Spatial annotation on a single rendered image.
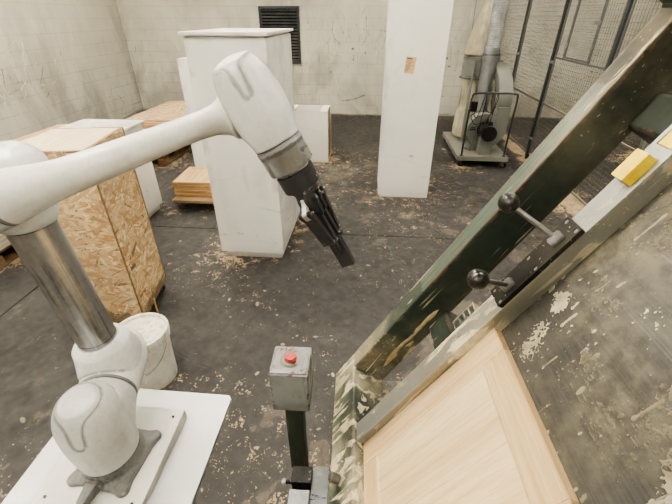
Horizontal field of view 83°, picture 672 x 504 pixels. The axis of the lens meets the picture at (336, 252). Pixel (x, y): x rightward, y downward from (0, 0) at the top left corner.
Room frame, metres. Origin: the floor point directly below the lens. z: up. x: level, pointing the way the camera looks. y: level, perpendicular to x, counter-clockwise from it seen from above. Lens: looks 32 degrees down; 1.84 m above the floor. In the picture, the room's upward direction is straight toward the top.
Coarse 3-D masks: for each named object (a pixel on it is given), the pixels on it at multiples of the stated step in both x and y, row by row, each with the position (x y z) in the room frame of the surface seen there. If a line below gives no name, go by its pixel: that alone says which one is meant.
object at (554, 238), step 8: (504, 200) 0.63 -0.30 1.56; (512, 200) 0.62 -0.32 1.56; (504, 208) 0.63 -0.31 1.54; (512, 208) 0.62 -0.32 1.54; (520, 208) 0.63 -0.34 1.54; (528, 216) 0.61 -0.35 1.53; (536, 224) 0.60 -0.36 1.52; (544, 232) 0.59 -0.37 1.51; (552, 232) 0.59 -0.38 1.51; (560, 232) 0.58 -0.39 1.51; (552, 240) 0.58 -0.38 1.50; (560, 240) 0.57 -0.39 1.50
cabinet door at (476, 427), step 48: (432, 384) 0.56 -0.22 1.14; (480, 384) 0.48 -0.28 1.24; (384, 432) 0.55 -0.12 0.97; (432, 432) 0.47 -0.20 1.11; (480, 432) 0.40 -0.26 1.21; (528, 432) 0.35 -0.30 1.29; (384, 480) 0.45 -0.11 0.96; (432, 480) 0.38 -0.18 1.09; (480, 480) 0.33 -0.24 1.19; (528, 480) 0.29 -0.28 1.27
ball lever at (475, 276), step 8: (472, 272) 0.54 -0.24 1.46; (480, 272) 0.54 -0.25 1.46; (472, 280) 0.53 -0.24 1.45; (480, 280) 0.53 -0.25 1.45; (488, 280) 0.53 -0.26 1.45; (496, 280) 0.57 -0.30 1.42; (504, 280) 0.59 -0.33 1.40; (512, 280) 0.58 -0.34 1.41; (472, 288) 0.53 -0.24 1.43; (480, 288) 0.52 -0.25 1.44; (504, 288) 0.58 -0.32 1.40
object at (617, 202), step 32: (608, 192) 0.59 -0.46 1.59; (640, 192) 0.55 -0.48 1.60; (608, 224) 0.56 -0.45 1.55; (576, 256) 0.56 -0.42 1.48; (544, 288) 0.56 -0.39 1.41; (480, 320) 0.58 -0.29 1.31; (512, 320) 0.56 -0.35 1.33; (448, 352) 0.58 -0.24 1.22; (416, 384) 0.57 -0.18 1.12; (384, 416) 0.57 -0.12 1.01
